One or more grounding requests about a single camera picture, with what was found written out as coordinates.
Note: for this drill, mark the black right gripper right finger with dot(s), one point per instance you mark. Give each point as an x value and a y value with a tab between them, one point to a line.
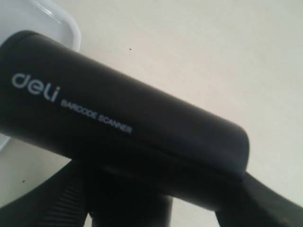
255	205

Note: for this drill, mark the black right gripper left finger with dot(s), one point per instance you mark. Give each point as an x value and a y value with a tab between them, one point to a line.
57	202

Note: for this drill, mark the black handheld barcode scanner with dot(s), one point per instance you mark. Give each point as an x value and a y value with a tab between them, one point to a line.
140	147

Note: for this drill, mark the white plastic tray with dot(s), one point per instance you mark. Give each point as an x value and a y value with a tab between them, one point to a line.
38	44

